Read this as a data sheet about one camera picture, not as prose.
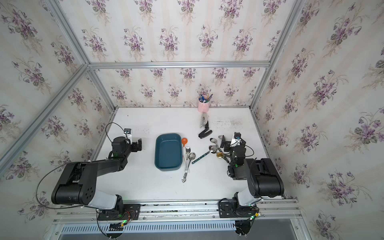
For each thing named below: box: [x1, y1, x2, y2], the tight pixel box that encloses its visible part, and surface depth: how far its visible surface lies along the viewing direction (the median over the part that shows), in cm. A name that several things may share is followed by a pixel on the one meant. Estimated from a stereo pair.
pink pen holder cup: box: [197, 100, 210, 114], surface depth 115 cm
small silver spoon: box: [187, 152, 193, 170], surface depth 95 cm
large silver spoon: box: [181, 146, 191, 183], surface depth 90 cm
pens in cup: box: [198, 90, 214, 103], surface depth 113 cm
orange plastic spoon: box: [181, 137, 188, 147], surface depth 100 cm
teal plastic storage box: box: [154, 133, 183, 171], surface depth 96 cm
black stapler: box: [198, 120, 213, 139], surface depth 104 cm
